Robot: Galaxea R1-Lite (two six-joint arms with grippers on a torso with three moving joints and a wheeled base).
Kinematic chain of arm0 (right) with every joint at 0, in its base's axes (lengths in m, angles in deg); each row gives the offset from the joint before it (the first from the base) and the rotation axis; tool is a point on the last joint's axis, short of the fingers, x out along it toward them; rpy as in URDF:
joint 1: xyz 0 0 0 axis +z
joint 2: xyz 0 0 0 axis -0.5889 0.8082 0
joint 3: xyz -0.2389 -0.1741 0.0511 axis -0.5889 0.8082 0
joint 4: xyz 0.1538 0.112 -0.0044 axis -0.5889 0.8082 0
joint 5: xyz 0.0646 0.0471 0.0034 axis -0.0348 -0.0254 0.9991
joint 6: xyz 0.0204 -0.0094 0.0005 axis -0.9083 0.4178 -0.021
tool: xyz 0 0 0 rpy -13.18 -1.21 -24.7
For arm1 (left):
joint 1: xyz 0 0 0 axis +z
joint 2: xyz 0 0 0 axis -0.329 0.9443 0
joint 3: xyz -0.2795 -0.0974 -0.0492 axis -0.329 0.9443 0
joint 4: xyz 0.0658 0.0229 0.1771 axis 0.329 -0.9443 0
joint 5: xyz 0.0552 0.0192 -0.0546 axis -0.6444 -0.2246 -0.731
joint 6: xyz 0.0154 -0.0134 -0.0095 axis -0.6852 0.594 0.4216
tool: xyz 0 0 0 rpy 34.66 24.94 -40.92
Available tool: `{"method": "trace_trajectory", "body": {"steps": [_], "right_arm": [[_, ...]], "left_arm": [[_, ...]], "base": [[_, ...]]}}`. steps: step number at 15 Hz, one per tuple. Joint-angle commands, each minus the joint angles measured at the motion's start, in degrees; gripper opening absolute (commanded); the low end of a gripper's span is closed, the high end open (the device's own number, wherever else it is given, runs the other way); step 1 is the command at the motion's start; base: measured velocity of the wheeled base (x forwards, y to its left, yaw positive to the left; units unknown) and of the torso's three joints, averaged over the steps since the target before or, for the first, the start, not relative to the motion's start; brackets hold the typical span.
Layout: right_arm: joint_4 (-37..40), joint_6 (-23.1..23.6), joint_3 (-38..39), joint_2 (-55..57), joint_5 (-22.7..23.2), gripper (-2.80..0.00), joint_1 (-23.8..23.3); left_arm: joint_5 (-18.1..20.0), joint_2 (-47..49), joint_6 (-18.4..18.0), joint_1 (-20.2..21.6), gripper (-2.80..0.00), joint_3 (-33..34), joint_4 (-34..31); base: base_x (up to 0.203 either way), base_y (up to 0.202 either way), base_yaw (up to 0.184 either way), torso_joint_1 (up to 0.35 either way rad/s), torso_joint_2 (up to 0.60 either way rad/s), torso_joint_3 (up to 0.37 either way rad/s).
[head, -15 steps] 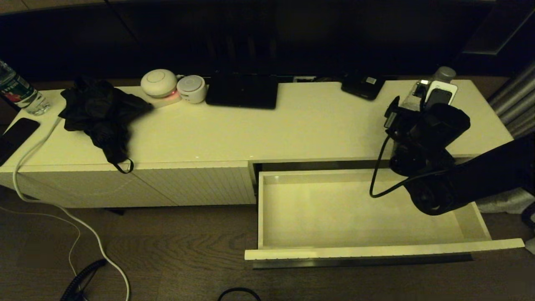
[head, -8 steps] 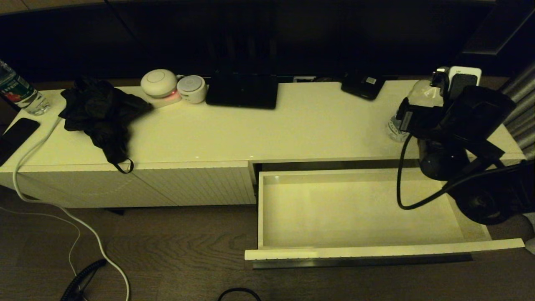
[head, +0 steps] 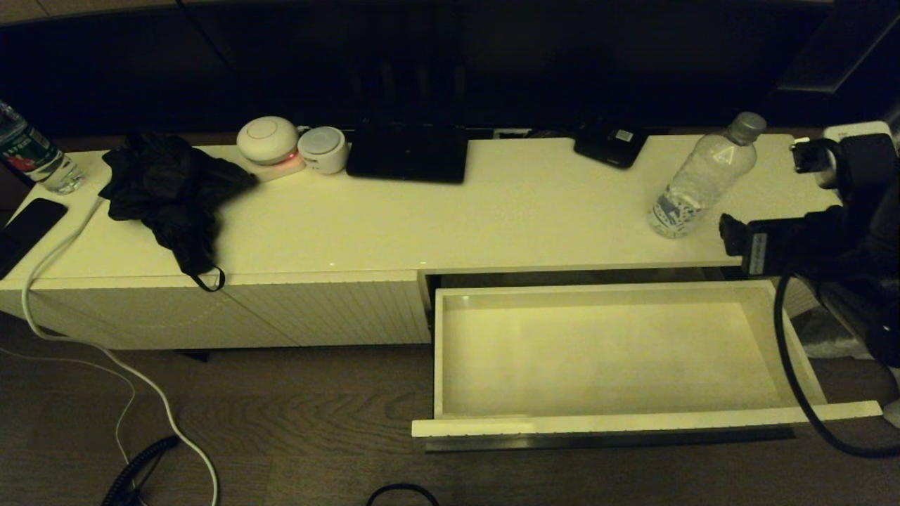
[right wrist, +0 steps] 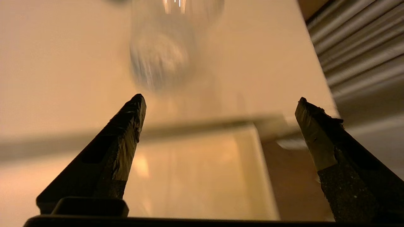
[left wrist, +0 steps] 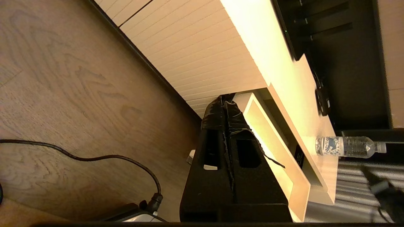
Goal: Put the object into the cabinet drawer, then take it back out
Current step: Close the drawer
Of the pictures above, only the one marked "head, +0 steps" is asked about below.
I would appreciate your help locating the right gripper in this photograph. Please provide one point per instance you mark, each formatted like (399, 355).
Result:
(794, 246)

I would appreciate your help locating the clear bottle with grey cap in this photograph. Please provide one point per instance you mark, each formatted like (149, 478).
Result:
(696, 183)

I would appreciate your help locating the white low cabinet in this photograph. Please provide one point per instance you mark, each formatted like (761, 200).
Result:
(422, 225)

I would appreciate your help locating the grey curtain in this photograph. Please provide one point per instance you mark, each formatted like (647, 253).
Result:
(830, 337)

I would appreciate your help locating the small black device with sticker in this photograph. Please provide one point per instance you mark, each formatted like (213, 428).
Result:
(608, 149)

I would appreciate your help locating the large black television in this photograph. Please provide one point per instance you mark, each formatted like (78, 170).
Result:
(492, 63)

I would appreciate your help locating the black rectangular set-top box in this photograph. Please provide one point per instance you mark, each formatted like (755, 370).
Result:
(408, 158)

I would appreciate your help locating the white ribbed cabinet front panel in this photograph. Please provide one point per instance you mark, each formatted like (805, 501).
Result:
(351, 309)
(140, 313)

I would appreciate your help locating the white cylindrical speaker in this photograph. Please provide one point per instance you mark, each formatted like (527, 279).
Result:
(323, 151)

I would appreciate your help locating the white power strip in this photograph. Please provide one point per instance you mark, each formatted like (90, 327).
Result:
(285, 170)

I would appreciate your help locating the white dome-shaped device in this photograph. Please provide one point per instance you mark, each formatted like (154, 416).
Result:
(267, 140)

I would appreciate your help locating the water bottle with red label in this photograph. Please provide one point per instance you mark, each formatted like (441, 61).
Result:
(28, 151)

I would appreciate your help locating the black smartphone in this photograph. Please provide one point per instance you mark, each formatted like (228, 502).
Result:
(28, 228)

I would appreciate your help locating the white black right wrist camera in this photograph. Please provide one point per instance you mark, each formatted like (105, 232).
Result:
(868, 161)

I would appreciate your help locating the black rectangular frame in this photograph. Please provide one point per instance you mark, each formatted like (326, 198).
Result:
(808, 77)

